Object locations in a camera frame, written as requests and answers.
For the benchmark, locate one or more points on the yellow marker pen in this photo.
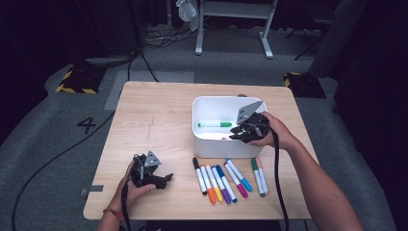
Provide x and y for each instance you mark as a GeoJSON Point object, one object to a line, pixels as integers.
{"type": "Point", "coordinates": [218, 194]}

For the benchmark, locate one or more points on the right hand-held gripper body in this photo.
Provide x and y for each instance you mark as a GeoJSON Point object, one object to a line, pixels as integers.
{"type": "Point", "coordinates": [255, 126]}

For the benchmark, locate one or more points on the dark green marker pen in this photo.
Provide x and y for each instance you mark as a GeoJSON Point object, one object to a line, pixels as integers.
{"type": "Point", "coordinates": [254, 164]}

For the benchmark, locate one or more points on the black marker pen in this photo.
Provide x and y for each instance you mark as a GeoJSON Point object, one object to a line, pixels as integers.
{"type": "Point", "coordinates": [200, 178]}

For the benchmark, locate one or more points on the white plastic bag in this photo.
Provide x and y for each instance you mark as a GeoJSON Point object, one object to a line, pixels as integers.
{"type": "Point", "coordinates": [186, 11]}

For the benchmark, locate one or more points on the dark red marker pen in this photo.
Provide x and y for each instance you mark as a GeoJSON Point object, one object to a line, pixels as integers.
{"type": "Point", "coordinates": [224, 138]}

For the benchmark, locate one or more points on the person's dark clothing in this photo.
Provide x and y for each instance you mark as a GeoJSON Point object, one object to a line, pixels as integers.
{"type": "Point", "coordinates": [208, 226]}

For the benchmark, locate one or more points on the black yellow striped base plate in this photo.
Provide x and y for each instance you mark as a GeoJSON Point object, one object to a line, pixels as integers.
{"type": "Point", "coordinates": [80, 80]}
{"type": "Point", "coordinates": [304, 86]}

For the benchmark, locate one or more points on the dark blue marker pen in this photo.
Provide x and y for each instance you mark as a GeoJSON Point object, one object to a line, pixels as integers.
{"type": "Point", "coordinates": [221, 171]}

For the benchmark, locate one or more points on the black tripod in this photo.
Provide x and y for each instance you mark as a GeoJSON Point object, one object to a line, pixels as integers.
{"type": "Point", "coordinates": [301, 55]}

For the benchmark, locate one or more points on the light blue marker pen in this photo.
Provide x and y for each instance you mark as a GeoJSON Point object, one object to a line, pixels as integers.
{"type": "Point", "coordinates": [247, 185]}

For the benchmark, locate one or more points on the purple marker pen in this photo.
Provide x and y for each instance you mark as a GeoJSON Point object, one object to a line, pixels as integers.
{"type": "Point", "coordinates": [226, 196]}

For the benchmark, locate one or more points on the person's left hand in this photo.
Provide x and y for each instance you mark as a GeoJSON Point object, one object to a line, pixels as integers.
{"type": "Point", "coordinates": [125, 192]}

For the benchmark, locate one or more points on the light green marker pen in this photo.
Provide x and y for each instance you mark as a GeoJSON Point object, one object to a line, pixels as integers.
{"type": "Point", "coordinates": [224, 124]}

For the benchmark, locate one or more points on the grey stand base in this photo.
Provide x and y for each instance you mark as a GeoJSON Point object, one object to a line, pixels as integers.
{"type": "Point", "coordinates": [109, 61]}

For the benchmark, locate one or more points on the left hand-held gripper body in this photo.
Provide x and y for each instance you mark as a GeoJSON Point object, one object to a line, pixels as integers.
{"type": "Point", "coordinates": [146, 174]}

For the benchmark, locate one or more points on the person's right hand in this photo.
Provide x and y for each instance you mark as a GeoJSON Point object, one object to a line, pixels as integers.
{"type": "Point", "coordinates": [280, 136]}

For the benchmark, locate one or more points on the peach marker pen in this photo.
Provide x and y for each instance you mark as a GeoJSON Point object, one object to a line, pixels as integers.
{"type": "Point", "coordinates": [263, 179]}

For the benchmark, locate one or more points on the grey tape piece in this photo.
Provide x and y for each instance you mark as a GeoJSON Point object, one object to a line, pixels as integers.
{"type": "Point", "coordinates": [94, 188]}

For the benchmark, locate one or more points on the grey curtain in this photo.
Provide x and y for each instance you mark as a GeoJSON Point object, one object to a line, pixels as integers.
{"type": "Point", "coordinates": [336, 38]}

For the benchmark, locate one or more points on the white desk frame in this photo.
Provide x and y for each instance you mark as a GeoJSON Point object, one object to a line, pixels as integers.
{"type": "Point", "coordinates": [237, 9]}

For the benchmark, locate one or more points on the white plastic storage box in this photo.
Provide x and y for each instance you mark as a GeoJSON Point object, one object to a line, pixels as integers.
{"type": "Point", "coordinates": [211, 149]}

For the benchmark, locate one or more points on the small dark object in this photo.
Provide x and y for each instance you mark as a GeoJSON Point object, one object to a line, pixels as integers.
{"type": "Point", "coordinates": [242, 95]}

